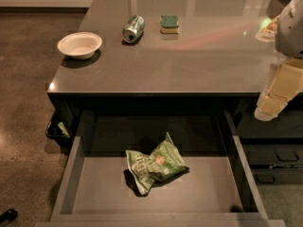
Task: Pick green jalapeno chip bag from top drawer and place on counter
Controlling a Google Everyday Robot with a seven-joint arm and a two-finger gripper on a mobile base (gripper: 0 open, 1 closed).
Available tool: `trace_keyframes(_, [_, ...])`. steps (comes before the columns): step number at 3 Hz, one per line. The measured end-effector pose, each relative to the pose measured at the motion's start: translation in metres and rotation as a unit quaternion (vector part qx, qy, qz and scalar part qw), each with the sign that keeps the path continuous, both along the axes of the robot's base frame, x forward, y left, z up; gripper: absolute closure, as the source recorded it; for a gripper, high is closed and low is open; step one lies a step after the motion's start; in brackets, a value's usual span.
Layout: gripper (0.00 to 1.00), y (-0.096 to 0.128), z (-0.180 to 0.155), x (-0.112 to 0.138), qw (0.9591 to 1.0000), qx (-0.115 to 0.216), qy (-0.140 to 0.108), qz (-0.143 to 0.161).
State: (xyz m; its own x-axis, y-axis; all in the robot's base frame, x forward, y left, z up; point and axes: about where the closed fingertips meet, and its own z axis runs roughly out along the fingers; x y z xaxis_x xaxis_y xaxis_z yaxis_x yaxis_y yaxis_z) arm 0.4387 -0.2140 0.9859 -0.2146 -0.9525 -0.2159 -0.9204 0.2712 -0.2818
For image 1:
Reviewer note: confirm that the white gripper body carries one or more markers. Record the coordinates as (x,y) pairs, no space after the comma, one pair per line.
(290,32)

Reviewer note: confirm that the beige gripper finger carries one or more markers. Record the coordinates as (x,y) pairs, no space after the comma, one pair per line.
(267,31)
(286,82)

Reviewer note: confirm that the green jalapeno chip bag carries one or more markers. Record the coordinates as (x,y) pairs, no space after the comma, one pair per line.
(164,162)

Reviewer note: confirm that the dark grey counter cabinet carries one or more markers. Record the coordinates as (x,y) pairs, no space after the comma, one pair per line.
(215,54)

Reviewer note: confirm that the open grey top drawer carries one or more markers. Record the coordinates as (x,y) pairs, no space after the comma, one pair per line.
(217,190)

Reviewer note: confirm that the closed lower dark drawers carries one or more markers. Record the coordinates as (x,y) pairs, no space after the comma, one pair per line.
(274,149)

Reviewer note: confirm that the green yellow sponge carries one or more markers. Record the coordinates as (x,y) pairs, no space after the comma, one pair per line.
(169,24)

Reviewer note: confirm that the green soda can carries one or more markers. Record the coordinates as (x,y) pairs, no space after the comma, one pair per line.
(133,29)

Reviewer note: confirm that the white paper bowl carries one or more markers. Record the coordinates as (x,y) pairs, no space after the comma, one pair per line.
(80,45)

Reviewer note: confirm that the black bin beside cabinet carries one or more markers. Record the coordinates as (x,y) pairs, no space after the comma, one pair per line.
(55,129)

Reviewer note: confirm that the black object on floor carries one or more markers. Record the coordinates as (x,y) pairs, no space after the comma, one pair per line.
(9,215)

